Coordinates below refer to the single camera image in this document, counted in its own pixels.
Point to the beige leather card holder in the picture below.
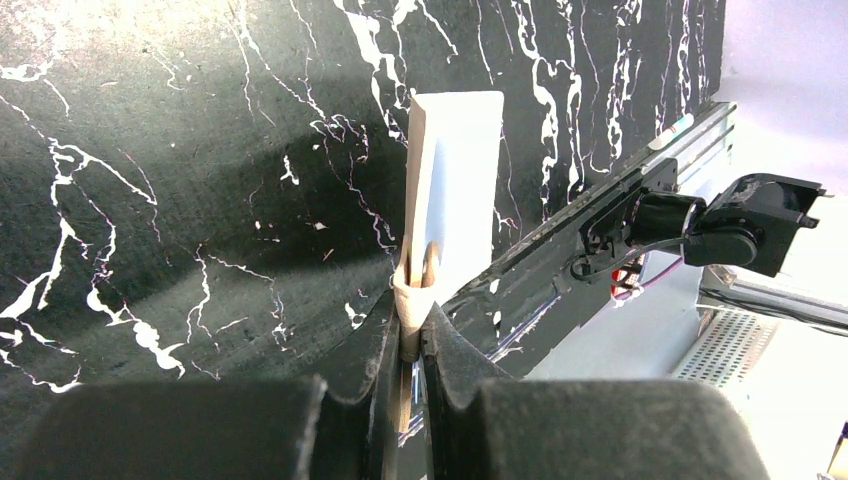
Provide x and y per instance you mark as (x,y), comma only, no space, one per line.
(451,170)

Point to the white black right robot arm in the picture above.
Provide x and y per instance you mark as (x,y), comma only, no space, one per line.
(752,225)

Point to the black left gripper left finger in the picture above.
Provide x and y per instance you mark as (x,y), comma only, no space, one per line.
(334,422)

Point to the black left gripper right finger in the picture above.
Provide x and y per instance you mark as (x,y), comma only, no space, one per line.
(482,423)

